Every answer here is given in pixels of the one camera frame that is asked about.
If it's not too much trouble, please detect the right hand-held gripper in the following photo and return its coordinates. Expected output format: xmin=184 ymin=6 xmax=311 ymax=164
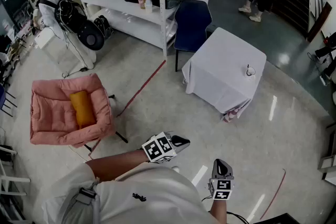
xmin=208 ymin=158 xmax=235 ymax=201

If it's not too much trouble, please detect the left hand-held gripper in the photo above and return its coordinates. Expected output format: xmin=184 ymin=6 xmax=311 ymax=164
xmin=141 ymin=131 xmax=191 ymax=164

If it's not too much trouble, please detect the person's right forearm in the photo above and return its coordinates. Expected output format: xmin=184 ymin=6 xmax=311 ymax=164
xmin=209 ymin=199 xmax=228 ymax=224

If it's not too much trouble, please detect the person's left forearm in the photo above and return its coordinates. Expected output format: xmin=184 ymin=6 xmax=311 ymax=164
xmin=85 ymin=149 xmax=150 ymax=182

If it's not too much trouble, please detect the white t-shirt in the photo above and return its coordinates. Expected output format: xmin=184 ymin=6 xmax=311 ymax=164
xmin=41 ymin=162 xmax=224 ymax=224

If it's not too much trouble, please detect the red floor tape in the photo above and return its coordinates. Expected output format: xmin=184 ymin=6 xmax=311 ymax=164
xmin=259 ymin=168 xmax=287 ymax=220
xmin=116 ymin=60 xmax=167 ymax=118

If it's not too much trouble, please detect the pink striped cloth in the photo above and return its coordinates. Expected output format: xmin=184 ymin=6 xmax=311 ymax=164
xmin=222 ymin=106 xmax=244 ymax=124

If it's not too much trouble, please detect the orange cushion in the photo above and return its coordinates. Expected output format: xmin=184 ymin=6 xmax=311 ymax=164
xmin=69 ymin=90 xmax=97 ymax=129

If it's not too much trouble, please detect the table with white tablecloth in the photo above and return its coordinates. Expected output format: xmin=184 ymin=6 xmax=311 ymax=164
xmin=181 ymin=27 xmax=267 ymax=115

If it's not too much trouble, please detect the pink padded folding chair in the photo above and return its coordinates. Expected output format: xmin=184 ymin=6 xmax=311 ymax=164
xmin=29 ymin=73 xmax=129 ymax=158

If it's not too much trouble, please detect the blue chair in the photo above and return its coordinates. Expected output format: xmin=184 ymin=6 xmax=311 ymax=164
xmin=173 ymin=0 xmax=213 ymax=72

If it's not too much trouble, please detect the black bag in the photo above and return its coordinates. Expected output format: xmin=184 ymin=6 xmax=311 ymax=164
xmin=93 ymin=15 xmax=114 ymax=40

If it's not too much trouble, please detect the white metal shelf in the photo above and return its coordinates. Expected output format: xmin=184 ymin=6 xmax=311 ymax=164
xmin=65 ymin=0 xmax=188 ymax=57

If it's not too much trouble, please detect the white metal rack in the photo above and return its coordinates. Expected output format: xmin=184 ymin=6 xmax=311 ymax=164
xmin=0 ymin=145 xmax=32 ymax=221

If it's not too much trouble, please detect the white cabinet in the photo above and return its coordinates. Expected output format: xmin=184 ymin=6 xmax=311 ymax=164
xmin=34 ymin=27 xmax=58 ymax=50

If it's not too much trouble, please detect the brown wooden plank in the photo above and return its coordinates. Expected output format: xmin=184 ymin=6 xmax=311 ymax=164
xmin=306 ymin=2 xmax=333 ymax=43

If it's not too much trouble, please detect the grey shoulder strap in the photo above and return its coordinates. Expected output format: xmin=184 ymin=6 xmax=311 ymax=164
xmin=75 ymin=177 xmax=102 ymax=224

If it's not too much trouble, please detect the black floor cable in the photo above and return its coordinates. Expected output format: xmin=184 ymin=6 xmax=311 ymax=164
xmin=61 ymin=34 xmax=89 ymax=79

